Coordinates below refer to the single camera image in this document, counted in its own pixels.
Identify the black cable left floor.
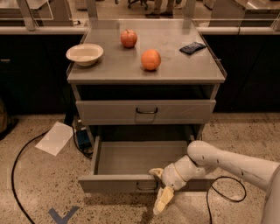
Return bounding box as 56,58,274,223
10,129,51,224

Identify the black cable right floor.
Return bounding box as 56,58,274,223
206,176,248,224

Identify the dark blue cloth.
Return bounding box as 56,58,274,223
179,42,206,55

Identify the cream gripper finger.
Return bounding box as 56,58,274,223
153,186,174,215
149,168,164,179

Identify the grey top drawer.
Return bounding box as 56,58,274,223
76,100,216,125

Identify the grey metal drawer cabinet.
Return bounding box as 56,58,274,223
66,18,228,147

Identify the black office chair base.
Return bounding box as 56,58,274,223
127,0,150,11

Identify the orange fruit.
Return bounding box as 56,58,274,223
141,49,161,71

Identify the blue tape floor mark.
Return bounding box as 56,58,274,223
47,206,81,224

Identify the grey drawer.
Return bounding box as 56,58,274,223
76,100,216,125
77,136,217,194

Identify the black cable floor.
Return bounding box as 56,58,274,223
206,176,248,224
10,129,51,224

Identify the white paper sheet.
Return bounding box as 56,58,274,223
35,122,73,156

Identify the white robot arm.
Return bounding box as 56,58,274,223
149,140,280,224

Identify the red apple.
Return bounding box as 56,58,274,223
120,29,137,48

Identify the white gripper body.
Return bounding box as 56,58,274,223
161,156,216,191

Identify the white bowl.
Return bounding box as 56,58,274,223
66,44,104,67

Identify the blue power box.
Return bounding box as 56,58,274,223
76,129,91,150

